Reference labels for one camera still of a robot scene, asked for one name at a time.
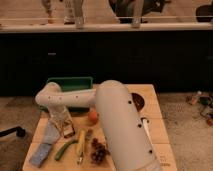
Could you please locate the black office chair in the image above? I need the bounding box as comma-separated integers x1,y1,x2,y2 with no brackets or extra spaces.
108,0,166,24

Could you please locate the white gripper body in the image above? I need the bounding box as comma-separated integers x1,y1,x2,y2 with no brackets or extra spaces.
49,105,73,134

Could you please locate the green cucumber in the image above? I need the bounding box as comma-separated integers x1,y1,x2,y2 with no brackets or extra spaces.
54,139,78,161

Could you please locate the blue eraser sponge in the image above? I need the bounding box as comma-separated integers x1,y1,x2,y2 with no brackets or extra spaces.
29,143,52,168

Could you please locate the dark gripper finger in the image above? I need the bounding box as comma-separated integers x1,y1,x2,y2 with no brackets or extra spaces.
63,125,75,138

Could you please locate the yellow banana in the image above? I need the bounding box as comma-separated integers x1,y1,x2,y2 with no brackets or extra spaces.
76,130,86,156

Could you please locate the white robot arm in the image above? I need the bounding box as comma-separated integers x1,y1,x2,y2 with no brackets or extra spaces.
35,80,162,171

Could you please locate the black cabinet counter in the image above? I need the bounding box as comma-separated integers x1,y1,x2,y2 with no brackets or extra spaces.
0,25,213,96

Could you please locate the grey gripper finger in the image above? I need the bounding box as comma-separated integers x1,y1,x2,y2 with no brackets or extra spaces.
42,122,60,144

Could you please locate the purple grape bunch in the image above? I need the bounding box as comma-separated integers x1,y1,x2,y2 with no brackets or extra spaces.
91,138,109,164

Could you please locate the dark round plate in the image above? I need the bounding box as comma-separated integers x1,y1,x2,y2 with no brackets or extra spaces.
132,93,145,112

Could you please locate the orange fruit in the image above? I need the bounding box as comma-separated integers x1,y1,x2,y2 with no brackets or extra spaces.
88,110,98,124

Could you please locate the green plastic bin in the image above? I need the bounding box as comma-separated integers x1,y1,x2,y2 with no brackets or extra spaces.
39,76,93,113

